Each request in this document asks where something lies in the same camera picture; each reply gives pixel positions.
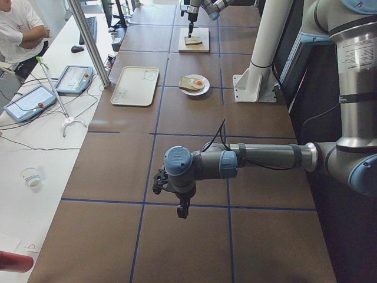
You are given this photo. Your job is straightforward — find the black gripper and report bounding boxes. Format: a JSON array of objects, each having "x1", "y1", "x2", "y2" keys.
[
  {"x1": 176, "y1": 185, "x2": 196, "y2": 218},
  {"x1": 187, "y1": 3, "x2": 200, "y2": 37}
]

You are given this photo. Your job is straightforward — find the brown bread slice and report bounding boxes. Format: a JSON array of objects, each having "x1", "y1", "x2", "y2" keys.
[{"x1": 184, "y1": 35, "x2": 203, "y2": 46}]

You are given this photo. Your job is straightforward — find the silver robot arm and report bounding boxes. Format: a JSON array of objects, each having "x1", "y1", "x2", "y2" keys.
[
  {"x1": 153, "y1": 1, "x2": 376, "y2": 218},
  {"x1": 181, "y1": 0, "x2": 234, "y2": 38}
]

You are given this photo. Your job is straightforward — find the bread slice on plate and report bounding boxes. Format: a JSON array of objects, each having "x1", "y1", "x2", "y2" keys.
[{"x1": 179, "y1": 76, "x2": 191, "y2": 90}]

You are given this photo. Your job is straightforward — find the white round plate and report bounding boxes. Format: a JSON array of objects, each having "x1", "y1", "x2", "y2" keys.
[{"x1": 178, "y1": 74, "x2": 210, "y2": 96}]

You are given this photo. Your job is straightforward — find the wooden cutting board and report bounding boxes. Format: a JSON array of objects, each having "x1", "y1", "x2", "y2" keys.
[{"x1": 178, "y1": 28, "x2": 210, "y2": 52}]

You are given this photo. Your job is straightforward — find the fried egg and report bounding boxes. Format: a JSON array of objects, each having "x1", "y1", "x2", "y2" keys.
[{"x1": 188, "y1": 78, "x2": 204, "y2": 91}]

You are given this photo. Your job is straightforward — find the cream bear tray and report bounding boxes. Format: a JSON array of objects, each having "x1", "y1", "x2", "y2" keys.
[{"x1": 110, "y1": 66, "x2": 159, "y2": 107}]

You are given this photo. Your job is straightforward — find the black keyboard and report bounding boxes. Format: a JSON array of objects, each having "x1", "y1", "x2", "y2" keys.
[{"x1": 78, "y1": 17, "x2": 97, "y2": 45}]

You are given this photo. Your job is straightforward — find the black computer mouse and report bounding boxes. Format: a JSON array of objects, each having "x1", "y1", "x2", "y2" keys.
[{"x1": 71, "y1": 45, "x2": 84, "y2": 54}]

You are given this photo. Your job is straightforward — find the far teach pendant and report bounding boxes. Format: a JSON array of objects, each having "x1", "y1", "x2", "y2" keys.
[{"x1": 55, "y1": 65, "x2": 93, "y2": 96}]

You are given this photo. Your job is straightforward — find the teach pendant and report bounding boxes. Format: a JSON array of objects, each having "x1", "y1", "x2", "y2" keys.
[
  {"x1": 4, "y1": 85, "x2": 57, "y2": 123},
  {"x1": 55, "y1": 65, "x2": 93, "y2": 96}
]

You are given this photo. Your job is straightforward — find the white stand with rod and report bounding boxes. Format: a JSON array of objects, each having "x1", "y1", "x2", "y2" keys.
[{"x1": 35, "y1": 56, "x2": 88, "y2": 137}]

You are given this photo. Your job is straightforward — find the paper cup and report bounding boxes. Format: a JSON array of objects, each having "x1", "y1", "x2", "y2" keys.
[{"x1": 20, "y1": 167, "x2": 42, "y2": 193}]

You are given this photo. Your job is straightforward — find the person in white shirt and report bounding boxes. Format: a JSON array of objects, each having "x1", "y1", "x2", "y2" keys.
[{"x1": 1, "y1": 0, "x2": 50, "y2": 80}]

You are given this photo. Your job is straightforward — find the near teach pendant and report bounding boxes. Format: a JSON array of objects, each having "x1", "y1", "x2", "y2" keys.
[{"x1": 4, "y1": 85, "x2": 57, "y2": 123}]

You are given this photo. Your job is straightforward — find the red cylinder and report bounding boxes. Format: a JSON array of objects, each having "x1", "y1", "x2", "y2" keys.
[{"x1": 0, "y1": 251, "x2": 34, "y2": 273}]

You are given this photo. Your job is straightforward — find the white pedestal column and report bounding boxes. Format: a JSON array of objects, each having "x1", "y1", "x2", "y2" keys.
[{"x1": 233, "y1": 0, "x2": 293, "y2": 103}]

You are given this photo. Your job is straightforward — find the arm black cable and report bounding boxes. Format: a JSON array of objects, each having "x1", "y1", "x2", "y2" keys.
[{"x1": 210, "y1": 118, "x2": 295, "y2": 170}]

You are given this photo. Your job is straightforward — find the aluminium frame post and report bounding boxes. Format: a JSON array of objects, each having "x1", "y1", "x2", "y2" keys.
[{"x1": 67, "y1": 0, "x2": 111, "y2": 88}]

